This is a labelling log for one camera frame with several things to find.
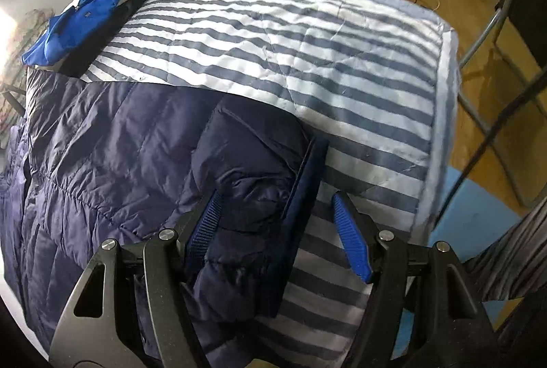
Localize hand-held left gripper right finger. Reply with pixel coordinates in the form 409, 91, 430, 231
331, 191, 498, 368

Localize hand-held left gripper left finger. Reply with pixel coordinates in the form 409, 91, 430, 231
49, 191, 227, 368

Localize navy puffer jacket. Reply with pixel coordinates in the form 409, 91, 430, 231
0, 78, 330, 368

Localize light blue floor mat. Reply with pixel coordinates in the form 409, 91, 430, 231
393, 167, 535, 356

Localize grey striped cloth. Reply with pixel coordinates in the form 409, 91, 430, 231
464, 203, 547, 302

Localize blue white striped quilt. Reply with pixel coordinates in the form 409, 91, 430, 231
79, 0, 460, 368

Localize dark folded cloth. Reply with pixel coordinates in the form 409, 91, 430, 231
55, 0, 152, 76

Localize bright blue shirt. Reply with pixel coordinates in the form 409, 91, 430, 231
21, 0, 133, 67

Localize metal folding chair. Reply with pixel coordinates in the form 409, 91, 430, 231
459, 0, 547, 206

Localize floral bedding pile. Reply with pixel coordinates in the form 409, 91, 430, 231
0, 9, 30, 147

